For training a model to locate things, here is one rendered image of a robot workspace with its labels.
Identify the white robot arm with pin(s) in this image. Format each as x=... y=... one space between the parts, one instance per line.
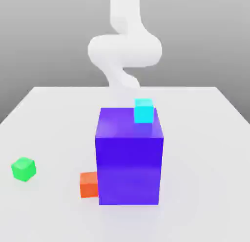
x=125 y=50

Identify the small cyan cube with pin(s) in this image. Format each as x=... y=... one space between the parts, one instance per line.
x=143 y=112

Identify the small orange cube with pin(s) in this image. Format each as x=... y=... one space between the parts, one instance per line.
x=88 y=184

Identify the small green cube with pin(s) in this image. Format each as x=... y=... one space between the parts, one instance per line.
x=23 y=169

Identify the large purple box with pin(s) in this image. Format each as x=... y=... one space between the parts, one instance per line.
x=129 y=167

